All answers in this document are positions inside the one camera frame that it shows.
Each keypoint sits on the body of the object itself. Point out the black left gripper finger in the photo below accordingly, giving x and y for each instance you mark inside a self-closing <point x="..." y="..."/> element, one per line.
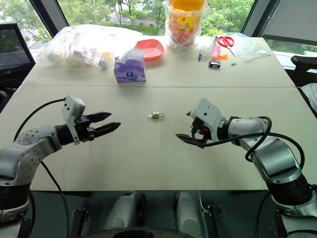
<point x="100" y="116"/>
<point x="107" y="127"/>

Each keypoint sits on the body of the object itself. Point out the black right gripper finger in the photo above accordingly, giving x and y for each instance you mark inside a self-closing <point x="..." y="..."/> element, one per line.
<point x="192" y="141"/>
<point x="189" y="113"/>

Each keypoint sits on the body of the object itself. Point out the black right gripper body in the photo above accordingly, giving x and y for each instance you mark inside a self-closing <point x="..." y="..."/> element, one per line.
<point x="198" y="127"/>

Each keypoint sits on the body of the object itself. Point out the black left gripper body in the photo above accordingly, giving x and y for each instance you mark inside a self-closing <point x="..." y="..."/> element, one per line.
<point x="83" y="129"/>

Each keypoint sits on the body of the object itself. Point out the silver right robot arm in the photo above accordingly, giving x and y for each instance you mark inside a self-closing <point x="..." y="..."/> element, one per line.
<point x="275" y="156"/>

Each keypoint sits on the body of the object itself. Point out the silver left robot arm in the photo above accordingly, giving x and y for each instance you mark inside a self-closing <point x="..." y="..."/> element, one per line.
<point x="27" y="146"/>

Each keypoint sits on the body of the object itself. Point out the brass padlock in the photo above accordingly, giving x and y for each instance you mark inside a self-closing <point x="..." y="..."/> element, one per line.
<point x="156" y="115"/>

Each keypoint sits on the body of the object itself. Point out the purple tissue box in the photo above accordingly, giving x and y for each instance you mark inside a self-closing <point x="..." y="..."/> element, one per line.
<point x="130" y="72"/>

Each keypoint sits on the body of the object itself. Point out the small black box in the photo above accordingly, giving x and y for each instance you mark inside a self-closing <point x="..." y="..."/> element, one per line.
<point x="214" y="64"/>

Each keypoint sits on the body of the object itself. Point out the white tube with blue cap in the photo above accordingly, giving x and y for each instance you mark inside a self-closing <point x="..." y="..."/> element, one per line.
<point x="104" y="60"/>

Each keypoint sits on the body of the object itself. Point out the blue pen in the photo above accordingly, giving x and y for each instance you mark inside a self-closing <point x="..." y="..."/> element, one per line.
<point x="200" y="55"/>

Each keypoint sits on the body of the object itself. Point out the pink plastic stick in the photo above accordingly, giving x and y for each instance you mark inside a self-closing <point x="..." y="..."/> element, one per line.
<point x="216" y="52"/>

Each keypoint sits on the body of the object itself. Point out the grey rounded robot leg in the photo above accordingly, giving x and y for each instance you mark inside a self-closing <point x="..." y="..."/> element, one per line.
<point x="188" y="213"/>
<point x="123" y="210"/>

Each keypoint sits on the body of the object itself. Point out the coral plastic bowl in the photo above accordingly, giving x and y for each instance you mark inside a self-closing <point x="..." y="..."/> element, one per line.
<point x="152" y="48"/>

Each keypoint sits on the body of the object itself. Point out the large clear plastic bag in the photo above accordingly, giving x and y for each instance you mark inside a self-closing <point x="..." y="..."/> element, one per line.
<point x="74" y="44"/>

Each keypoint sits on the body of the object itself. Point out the clear glue tube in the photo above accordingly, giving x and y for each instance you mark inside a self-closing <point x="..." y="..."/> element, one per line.
<point x="213" y="41"/>

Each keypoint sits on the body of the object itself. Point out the red scissors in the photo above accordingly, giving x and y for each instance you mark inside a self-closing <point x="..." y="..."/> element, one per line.
<point x="226" y="41"/>

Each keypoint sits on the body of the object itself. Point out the flat clear plastic bag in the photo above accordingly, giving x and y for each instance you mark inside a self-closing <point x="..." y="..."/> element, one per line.
<point x="247" y="48"/>

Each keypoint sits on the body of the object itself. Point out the orange-lid candy jar in bag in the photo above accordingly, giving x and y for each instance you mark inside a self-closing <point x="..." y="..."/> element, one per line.
<point x="184" y="24"/>

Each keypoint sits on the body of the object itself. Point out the black mesh office chair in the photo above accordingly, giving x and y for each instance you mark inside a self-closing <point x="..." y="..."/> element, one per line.
<point x="13" y="54"/>

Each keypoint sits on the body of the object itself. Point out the dark rounded robot torso edge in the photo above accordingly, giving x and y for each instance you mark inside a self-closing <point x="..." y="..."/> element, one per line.
<point x="138" y="233"/>

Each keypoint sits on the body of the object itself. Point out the white plastic-wrapped object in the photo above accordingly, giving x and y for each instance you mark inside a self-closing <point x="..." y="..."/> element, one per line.
<point x="310" y="95"/>

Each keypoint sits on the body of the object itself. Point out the black chair armrest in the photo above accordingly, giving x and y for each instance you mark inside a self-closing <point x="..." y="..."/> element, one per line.
<point x="304" y="68"/>

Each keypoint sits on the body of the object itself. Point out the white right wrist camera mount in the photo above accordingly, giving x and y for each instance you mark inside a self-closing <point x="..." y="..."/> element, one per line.
<point x="208" y="111"/>

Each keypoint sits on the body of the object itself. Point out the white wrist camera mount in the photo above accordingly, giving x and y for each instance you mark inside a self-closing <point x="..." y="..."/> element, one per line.
<point x="208" y="111"/>
<point x="71" y="109"/>

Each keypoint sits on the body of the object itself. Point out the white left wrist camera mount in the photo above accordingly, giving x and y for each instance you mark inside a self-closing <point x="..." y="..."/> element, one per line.
<point x="71" y="109"/>

